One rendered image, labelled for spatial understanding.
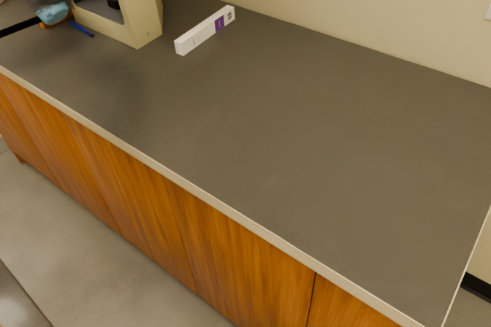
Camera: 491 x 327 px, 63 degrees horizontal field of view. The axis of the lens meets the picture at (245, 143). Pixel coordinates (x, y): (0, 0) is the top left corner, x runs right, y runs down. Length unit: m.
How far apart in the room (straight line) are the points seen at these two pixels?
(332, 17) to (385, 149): 0.54
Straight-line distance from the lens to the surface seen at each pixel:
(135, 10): 1.29
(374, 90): 1.13
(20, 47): 1.52
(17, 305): 0.85
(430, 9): 1.22
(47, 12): 1.16
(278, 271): 0.99
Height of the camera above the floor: 1.62
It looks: 46 degrees down
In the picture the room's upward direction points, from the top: 4 degrees counter-clockwise
